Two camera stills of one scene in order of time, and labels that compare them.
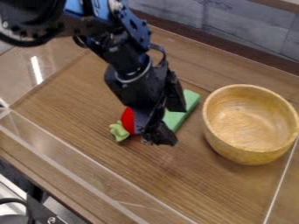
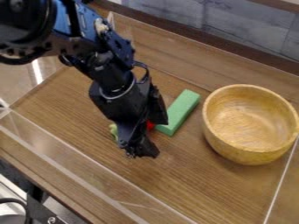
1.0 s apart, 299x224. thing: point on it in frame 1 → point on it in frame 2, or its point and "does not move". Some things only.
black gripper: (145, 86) → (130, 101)
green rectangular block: (173, 117) does not move
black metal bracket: (41, 214) does not move
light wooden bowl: (250, 123) does not move
